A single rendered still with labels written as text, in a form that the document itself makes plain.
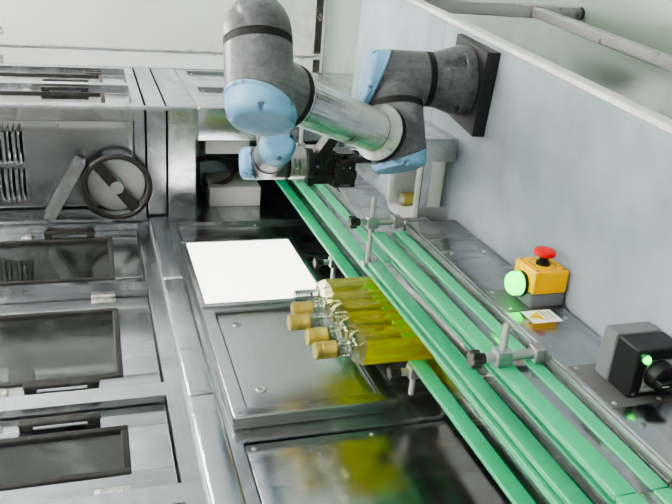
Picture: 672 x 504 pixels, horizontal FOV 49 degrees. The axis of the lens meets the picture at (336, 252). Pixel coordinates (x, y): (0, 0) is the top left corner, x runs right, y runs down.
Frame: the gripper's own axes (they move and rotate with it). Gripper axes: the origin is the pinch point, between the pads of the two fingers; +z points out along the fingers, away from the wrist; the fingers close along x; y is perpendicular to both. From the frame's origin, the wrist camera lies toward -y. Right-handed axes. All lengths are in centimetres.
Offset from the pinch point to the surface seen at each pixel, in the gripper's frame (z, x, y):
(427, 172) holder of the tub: 6.3, 11.1, 1.7
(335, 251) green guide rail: -6.7, -12.5, 29.6
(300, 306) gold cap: -26.7, 25.5, 26.8
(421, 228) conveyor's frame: 2.0, 20.3, 12.2
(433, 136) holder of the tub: 7.7, 9.2, -6.3
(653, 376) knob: 7, 90, 10
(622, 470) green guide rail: -4, 100, 17
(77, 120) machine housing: -72, -72, 7
